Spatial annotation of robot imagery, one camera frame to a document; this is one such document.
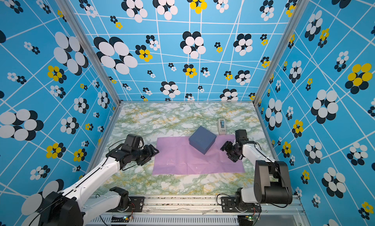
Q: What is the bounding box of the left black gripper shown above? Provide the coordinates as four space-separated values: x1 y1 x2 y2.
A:
132 144 160 166

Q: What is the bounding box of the dark blue gift box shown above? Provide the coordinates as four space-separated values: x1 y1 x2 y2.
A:
188 126 217 155

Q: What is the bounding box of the purple wrapping paper sheet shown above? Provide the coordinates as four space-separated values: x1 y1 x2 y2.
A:
152 135 245 175

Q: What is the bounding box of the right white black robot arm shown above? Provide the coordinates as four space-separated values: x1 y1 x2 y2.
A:
220 129 293 212

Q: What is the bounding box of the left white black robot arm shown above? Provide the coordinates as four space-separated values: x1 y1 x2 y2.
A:
29 134 159 226

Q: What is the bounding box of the white tape dispenser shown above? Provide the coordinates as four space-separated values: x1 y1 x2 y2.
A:
217 118 227 135

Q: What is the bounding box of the left green circuit board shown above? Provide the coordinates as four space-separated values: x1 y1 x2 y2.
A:
111 216 133 223

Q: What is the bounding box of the green circuit board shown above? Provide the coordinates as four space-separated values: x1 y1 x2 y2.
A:
111 216 133 223
237 215 254 226

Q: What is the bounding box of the right green circuit board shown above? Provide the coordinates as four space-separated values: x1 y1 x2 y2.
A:
237 215 254 226

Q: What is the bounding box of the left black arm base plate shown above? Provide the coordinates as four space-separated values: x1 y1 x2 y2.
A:
114 196 145 213

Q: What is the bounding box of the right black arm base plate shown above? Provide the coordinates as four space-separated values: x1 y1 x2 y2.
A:
219 196 262 214

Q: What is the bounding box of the aluminium front rail frame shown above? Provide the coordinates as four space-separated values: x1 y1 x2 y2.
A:
85 194 310 226

